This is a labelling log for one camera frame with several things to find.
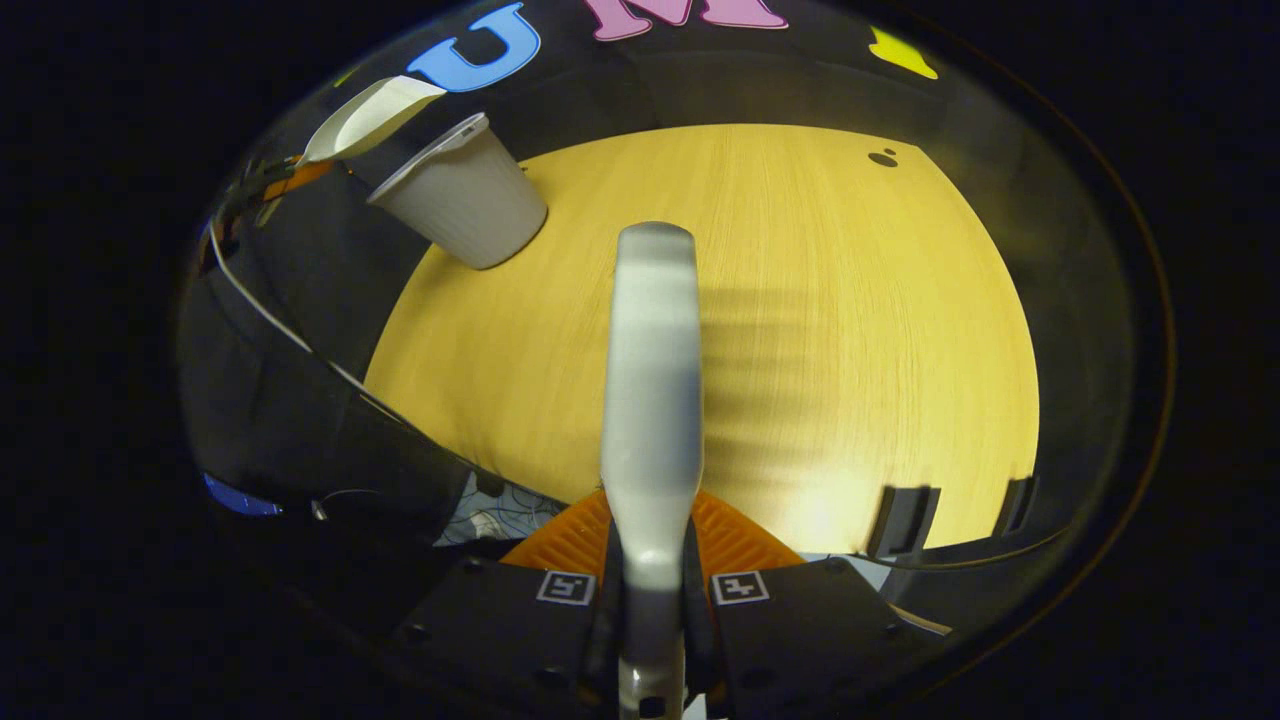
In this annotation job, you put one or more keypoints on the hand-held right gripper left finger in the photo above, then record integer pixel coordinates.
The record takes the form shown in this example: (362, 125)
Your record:
(500, 630)

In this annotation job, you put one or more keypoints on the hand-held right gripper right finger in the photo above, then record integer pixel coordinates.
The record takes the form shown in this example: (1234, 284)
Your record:
(800, 630)

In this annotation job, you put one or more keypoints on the white ribbed garbage bin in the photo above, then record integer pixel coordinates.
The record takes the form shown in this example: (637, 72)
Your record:
(470, 200)

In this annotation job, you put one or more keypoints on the small white broom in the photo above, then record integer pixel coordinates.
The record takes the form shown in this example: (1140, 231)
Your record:
(650, 380)

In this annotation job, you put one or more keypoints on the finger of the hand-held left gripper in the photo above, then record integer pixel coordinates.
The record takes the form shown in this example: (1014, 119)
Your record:
(295, 180)

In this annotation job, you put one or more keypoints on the black backdrop cloth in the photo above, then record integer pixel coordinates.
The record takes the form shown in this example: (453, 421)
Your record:
(800, 70)

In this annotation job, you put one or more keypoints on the white plastic dustpan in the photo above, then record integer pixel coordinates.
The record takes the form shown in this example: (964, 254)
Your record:
(370, 118)

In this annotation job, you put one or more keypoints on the blue curved object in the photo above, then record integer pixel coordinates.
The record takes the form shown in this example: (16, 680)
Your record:
(240, 499)

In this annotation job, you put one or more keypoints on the patterned white cloth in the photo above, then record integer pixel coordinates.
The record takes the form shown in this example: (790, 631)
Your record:
(500, 515)

